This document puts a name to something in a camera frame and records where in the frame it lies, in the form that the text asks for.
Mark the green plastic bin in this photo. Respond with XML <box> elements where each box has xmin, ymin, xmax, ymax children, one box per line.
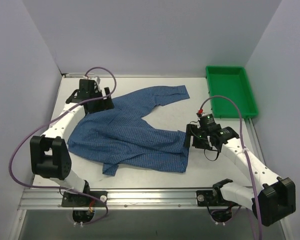
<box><xmin>205</xmin><ymin>65</ymin><xmax>259</xmax><ymax>119</ymax></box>

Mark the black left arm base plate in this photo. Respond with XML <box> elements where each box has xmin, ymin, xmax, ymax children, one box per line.
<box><xmin>61</xmin><ymin>190</ymin><xmax>108</xmax><ymax>208</ymax></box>

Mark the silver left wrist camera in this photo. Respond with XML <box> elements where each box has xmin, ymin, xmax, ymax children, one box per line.
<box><xmin>83</xmin><ymin>75</ymin><xmax>101</xmax><ymax>84</ymax></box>

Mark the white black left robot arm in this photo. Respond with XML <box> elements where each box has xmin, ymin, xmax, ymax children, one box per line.
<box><xmin>30</xmin><ymin>76</ymin><xmax>114</xmax><ymax>206</ymax></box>

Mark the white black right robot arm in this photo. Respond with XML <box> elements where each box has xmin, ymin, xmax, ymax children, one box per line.
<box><xmin>184</xmin><ymin>110</ymin><xmax>296</xmax><ymax>227</ymax></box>

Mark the blue checkered long sleeve shirt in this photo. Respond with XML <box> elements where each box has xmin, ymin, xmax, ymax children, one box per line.
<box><xmin>67</xmin><ymin>85</ymin><xmax>190</xmax><ymax>176</ymax></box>

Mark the aluminium front frame rail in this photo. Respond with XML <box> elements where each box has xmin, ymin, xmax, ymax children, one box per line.
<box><xmin>18</xmin><ymin>188</ymin><xmax>213</xmax><ymax>210</ymax></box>

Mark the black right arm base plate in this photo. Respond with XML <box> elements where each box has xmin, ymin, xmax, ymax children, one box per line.
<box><xmin>195</xmin><ymin>189</ymin><xmax>238</xmax><ymax>207</ymax></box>

